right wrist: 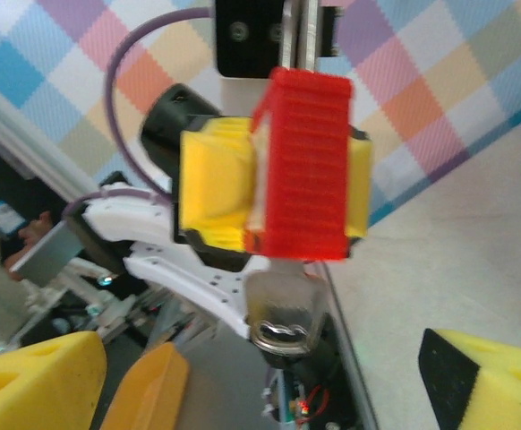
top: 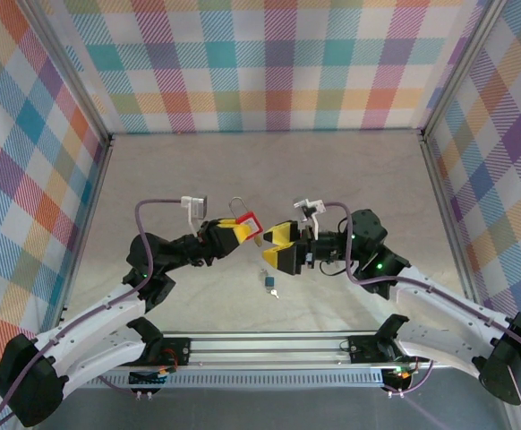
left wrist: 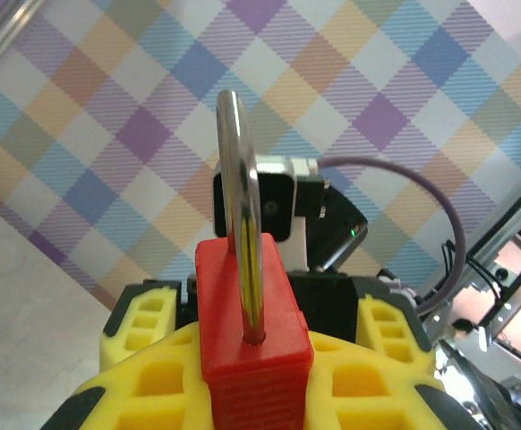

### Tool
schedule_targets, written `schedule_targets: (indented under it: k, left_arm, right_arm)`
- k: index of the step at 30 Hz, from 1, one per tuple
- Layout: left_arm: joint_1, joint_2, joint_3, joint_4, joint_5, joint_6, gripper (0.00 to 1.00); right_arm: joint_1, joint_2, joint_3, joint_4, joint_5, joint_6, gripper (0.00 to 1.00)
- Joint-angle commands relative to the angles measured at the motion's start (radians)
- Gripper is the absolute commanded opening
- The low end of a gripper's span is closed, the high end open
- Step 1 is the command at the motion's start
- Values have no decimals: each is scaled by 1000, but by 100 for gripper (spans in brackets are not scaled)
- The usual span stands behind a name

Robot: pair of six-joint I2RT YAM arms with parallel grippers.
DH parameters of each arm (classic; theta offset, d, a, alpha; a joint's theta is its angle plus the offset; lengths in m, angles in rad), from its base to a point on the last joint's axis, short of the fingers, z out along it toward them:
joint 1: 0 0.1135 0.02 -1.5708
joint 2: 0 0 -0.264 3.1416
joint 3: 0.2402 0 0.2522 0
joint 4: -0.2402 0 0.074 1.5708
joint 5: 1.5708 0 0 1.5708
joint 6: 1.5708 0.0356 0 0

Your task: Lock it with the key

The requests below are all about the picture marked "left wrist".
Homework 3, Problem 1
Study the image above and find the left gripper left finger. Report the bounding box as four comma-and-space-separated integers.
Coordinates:
47, 322, 217, 430

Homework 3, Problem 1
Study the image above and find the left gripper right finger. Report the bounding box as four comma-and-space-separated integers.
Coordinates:
303, 330, 483, 430

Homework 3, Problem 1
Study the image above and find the red padlock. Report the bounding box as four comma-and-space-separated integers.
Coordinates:
196, 89, 313, 430

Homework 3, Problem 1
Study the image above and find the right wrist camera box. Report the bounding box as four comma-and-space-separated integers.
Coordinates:
212, 154, 322, 273

